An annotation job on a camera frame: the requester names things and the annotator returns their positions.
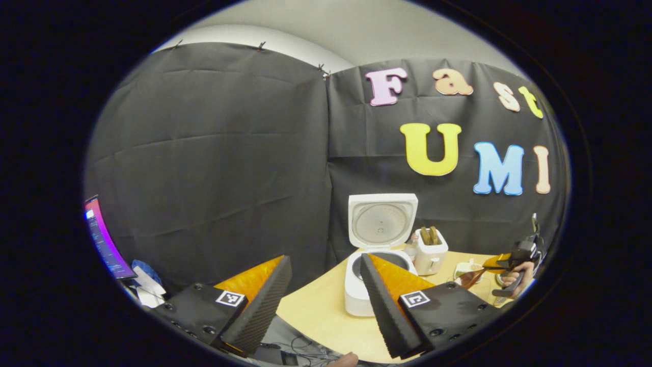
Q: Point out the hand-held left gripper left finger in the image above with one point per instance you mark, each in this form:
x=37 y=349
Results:
x=262 y=311

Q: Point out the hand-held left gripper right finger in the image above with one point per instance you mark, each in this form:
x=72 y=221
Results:
x=389 y=316

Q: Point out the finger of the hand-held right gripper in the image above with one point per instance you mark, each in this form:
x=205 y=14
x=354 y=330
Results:
x=498 y=261

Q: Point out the white rice cooker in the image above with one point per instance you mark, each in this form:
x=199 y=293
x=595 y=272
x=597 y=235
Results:
x=382 y=224

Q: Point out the white divided grain dish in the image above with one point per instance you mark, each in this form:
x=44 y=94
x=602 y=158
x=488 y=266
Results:
x=464 y=266

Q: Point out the white toaster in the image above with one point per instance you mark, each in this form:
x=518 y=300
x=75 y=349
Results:
x=430 y=257

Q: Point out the brown bread slice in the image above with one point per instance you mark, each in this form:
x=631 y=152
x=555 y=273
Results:
x=424 y=235
x=434 y=234

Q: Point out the small clear bottle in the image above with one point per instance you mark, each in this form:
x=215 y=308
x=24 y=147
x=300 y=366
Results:
x=410 y=250

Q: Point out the white paper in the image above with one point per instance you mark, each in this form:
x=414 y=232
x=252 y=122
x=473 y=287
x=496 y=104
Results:
x=147 y=291

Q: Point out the blue cloth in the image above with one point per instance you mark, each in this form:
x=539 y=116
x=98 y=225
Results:
x=145 y=267

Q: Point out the black backdrop cloth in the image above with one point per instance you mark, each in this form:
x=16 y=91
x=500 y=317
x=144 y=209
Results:
x=204 y=153

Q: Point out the computer monitor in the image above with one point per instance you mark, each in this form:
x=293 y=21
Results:
x=104 y=239

